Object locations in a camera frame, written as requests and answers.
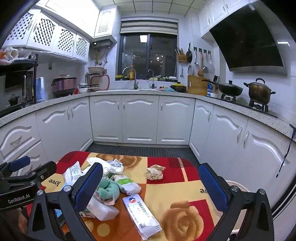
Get black shelf rack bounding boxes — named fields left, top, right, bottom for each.
left=0, top=54, right=38, bottom=105

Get copper rice cooker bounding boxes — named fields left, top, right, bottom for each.
left=51, top=75, right=77, bottom=98

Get black gas stove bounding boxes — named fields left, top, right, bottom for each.
left=217, top=93, right=278, bottom=117

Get yellow lidded casserole pot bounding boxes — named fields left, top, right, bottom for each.
left=170, top=82, right=187, bottom=93

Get small steel faucet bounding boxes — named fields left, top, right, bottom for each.
left=148, top=69, right=156, bottom=88

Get plain white pack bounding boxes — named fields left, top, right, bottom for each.
left=89, top=196, right=120, bottom=221

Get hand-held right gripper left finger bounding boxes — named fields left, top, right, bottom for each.
left=25, top=163, right=104, bottom=241

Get white panel wall cabinets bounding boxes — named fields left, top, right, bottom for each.
left=198, top=0, right=257, bottom=37

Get white printed packet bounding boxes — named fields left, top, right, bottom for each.
left=63, top=161, right=82, bottom=186

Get black range hood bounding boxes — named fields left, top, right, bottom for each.
left=209, top=5, right=287, bottom=74

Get blue white kettle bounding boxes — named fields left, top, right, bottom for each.
left=36, top=77, right=45, bottom=102

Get bamboo knife holder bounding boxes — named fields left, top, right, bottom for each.
left=176, top=47, right=187, bottom=63

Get blue lanyard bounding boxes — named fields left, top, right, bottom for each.
left=276, top=133, right=294, bottom=178

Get black wok with lid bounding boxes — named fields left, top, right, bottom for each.
left=202, top=79, right=244, bottom=96

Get blue white carton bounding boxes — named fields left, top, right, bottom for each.
left=207, top=82, right=219, bottom=98

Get black dish rack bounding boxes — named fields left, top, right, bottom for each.
left=85, top=74, right=100, bottom=92

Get brass stock pot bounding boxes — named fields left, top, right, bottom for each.
left=243, top=78, right=276, bottom=105

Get tall steel faucet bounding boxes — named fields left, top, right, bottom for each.
left=122, top=67, right=139, bottom=90

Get small green white box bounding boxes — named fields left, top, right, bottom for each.
left=79, top=209, right=96, bottom=219

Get white round bin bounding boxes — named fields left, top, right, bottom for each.
left=224, top=179, right=250, bottom=235

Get teal green cloth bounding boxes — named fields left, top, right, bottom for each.
left=96, top=177, right=120, bottom=205

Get white water heater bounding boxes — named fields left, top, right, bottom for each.
left=91, top=39, right=114, bottom=49

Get wooden cutting board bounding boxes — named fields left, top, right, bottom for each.
left=187, top=75, right=208, bottom=96

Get steel mesh strainer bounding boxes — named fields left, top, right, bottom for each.
left=207, top=52, right=215, bottom=72

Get white plastic wrapper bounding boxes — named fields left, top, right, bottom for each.
left=86, top=157, right=125, bottom=174

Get white plastic bags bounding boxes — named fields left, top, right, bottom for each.
left=0, top=46, right=31, bottom=62

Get wooden spatula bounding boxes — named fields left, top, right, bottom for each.
left=198, top=52, right=204, bottom=76

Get white louvred cabinet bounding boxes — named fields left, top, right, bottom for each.
left=94, top=7, right=118, bottom=43

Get white lattice wall cabinet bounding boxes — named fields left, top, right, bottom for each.
left=2, top=9, right=90, bottom=62

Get brown paper tissue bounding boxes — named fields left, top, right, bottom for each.
left=146, top=164, right=166, bottom=181

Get dark window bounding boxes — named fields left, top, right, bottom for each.
left=117, top=34, right=178, bottom=81

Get red yellow printed blanket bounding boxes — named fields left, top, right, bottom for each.
left=25, top=151, right=222, bottom=241

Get striped roller blind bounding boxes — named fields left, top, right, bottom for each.
left=120, top=18, right=179, bottom=35

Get black ribbed floor mat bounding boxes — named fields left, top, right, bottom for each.
left=85, top=142, right=200, bottom=167

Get row of white lower cabinets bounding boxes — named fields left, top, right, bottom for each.
left=0, top=94, right=293, bottom=209

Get beige clay pot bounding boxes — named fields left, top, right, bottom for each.
left=88, top=66, right=107, bottom=76

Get white green packet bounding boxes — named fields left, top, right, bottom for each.
left=113, top=174, right=142, bottom=195

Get long white logo box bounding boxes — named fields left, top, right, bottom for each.
left=122, top=194, right=162, bottom=240

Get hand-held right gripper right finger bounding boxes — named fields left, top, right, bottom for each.
left=198, top=163, right=281, bottom=241

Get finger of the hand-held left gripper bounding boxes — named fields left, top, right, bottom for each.
left=0, top=156, right=31, bottom=178
left=0, top=161, right=57, bottom=186

